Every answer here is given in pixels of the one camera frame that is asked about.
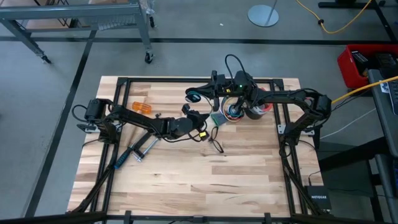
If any red plastic bin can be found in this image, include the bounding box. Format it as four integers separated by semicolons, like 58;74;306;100
337;44;398;90

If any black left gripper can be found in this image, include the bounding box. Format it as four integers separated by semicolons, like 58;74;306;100
182;104;211;131

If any grey desk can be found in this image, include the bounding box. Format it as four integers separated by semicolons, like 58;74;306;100
368;68;398;224

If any yellow extension cord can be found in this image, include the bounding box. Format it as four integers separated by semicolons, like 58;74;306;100
295;0;374;35

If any white tub with red rim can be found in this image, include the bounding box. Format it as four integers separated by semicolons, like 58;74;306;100
257;86;274;113

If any black cable with yellow tag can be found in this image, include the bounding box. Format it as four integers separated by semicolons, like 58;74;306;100
224;54;254;94
149;123;208;144

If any thick yellow hanging cord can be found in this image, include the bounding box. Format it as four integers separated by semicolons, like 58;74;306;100
331;75;398;105

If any teal cord with black disc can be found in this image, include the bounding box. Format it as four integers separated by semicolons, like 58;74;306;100
185;89;216;114

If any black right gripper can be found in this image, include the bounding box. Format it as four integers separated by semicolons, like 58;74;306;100
185;82;237;108

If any black desk foot bar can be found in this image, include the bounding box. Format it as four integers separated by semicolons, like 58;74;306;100
317;0;398;43

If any orange translucent plastic piece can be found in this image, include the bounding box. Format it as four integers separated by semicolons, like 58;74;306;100
131;101;153;115

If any black aluminium table frame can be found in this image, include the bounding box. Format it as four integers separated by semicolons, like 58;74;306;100
66;76;330;224

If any black Netgear network switch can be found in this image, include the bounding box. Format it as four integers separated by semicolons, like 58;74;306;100
303;185;332;211

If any black desk leg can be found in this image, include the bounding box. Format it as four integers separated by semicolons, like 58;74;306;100
317;136;398;200

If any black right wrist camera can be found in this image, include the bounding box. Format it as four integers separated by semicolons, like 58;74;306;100
211;70;234;86

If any metal clamp with blue handle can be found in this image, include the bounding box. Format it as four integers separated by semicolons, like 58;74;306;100
113;136;137;170

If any grey metal cart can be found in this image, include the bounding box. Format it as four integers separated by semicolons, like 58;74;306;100
0;0;156;65

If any round grey stand base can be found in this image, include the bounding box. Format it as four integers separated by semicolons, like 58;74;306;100
247;0;280;28

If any thin white cable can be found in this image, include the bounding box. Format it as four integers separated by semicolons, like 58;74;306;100
320;107;377;140

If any black tape roll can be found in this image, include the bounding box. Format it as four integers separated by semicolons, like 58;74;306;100
244;102;265;121

